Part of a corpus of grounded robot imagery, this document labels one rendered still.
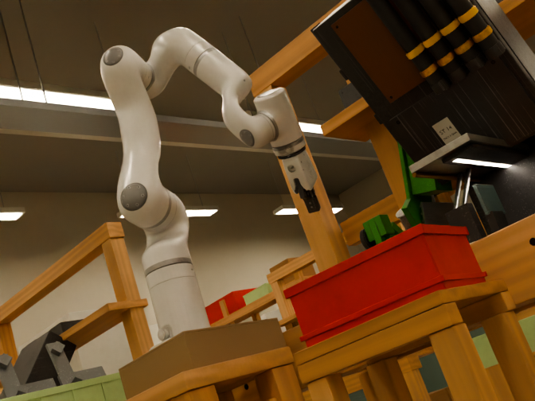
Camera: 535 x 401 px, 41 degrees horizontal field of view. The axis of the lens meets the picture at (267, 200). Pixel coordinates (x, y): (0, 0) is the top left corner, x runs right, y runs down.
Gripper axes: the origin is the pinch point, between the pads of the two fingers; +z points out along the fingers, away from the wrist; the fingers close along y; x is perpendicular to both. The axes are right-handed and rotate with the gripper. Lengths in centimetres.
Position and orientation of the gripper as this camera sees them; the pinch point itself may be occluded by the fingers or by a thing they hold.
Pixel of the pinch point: (312, 204)
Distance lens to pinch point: 186.4
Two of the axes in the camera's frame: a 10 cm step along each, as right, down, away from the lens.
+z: 3.7, 8.8, 3.1
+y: 2.4, -4.1, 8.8
